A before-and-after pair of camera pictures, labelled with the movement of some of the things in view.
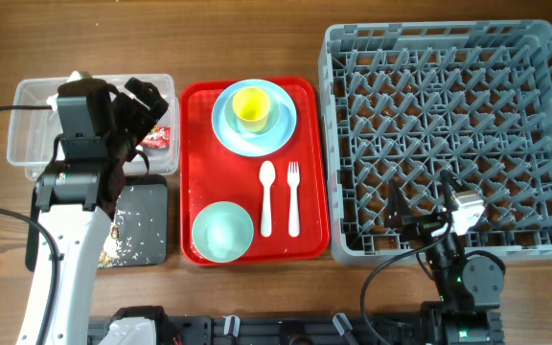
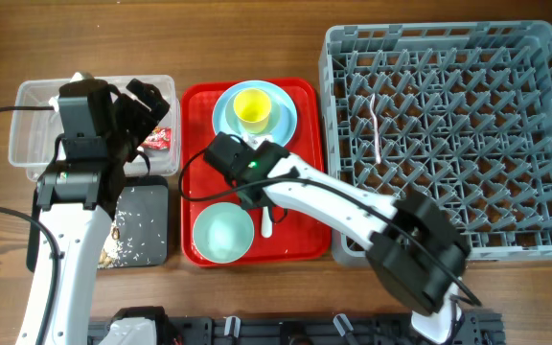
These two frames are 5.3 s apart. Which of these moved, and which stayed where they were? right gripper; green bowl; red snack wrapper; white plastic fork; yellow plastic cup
Moved: white plastic fork; right gripper
Stayed: yellow plastic cup; red snack wrapper; green bowl
